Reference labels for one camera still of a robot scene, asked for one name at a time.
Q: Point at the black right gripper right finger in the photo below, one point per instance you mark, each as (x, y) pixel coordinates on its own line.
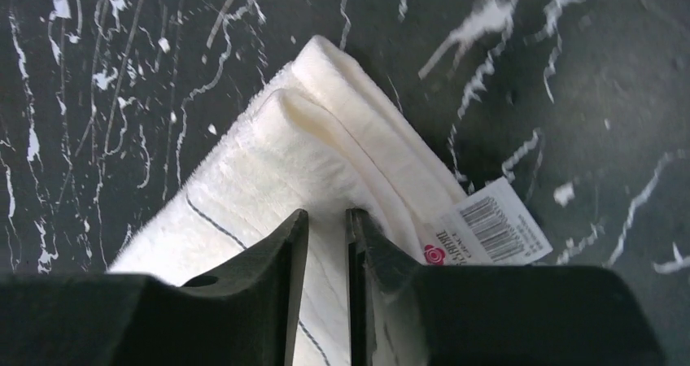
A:
(406, 313)

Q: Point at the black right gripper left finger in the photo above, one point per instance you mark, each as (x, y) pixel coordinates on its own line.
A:
(244, 311)

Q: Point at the white towel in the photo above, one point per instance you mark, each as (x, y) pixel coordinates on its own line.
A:
(323, 137)

